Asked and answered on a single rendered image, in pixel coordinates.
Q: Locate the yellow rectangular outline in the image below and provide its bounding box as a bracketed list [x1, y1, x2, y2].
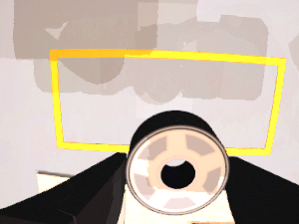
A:
[50, 50, 286, 155]

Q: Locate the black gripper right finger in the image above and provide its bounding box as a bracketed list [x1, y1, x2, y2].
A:
[225, 156, 299, 224]

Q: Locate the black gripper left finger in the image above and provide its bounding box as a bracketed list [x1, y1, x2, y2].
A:
[0, 152, 127, 224]

